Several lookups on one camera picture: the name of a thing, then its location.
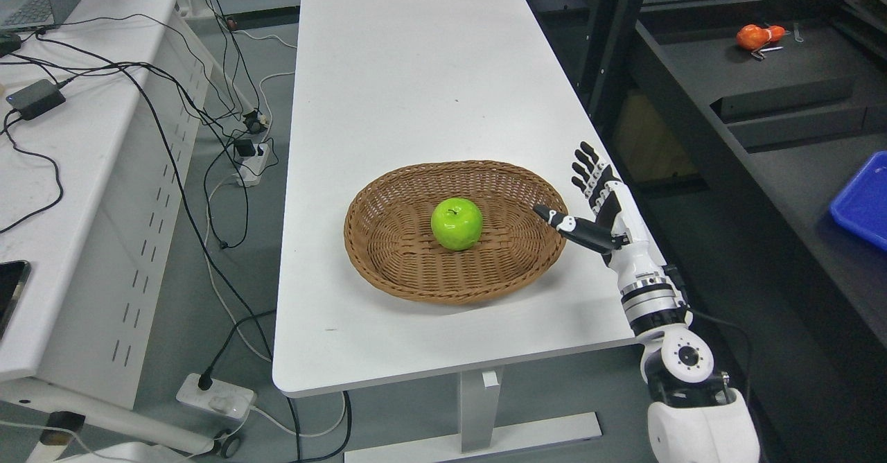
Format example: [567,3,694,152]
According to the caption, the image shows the white table leg base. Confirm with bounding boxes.
[343,368,602,462]

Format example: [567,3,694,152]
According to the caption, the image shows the brown wicker basket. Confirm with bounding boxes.
[343,161,566,305]

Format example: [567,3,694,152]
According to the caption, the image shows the white power strip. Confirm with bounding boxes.
[234,139,270,188]
[175,374,257,421]

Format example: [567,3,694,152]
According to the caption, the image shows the black power adapter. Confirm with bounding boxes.
[4,80,66,120]

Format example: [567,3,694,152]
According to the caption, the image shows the white power strip far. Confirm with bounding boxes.
[234,139,270,188]

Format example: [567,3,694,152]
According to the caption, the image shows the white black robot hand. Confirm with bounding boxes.
[533,141,667,295]

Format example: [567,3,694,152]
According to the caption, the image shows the blue plastic tray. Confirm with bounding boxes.
[829,150,886,252]

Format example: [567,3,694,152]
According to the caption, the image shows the black cable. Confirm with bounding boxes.
[0,16,300,463]

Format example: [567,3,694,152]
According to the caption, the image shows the white power strip near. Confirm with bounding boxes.
[175,374,257,421]

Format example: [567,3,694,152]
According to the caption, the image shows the orange toy object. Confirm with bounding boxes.
[735,24,787,51]

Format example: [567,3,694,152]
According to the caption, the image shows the white side desk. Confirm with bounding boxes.
[2,0,224,455]

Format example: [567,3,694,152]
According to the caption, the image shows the black phone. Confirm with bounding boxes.
[1,260,31,337]

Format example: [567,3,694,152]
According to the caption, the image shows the green apple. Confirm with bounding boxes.
[430,197,484,251]

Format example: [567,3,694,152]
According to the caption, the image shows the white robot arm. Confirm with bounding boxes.
[618,267,761,462]

